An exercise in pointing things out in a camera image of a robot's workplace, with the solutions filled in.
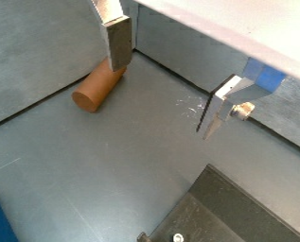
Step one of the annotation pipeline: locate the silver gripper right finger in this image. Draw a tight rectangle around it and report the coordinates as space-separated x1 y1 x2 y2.
195 58 286 140

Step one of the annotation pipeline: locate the black curved cradle stand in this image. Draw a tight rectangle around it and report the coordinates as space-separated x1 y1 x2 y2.
137 164 300 242

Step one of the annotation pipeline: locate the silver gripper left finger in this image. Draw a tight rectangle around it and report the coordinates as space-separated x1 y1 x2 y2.
87 0 131 71

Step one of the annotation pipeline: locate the brown round cylinder peg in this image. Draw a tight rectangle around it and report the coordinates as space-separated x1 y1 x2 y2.
71 59 126 112

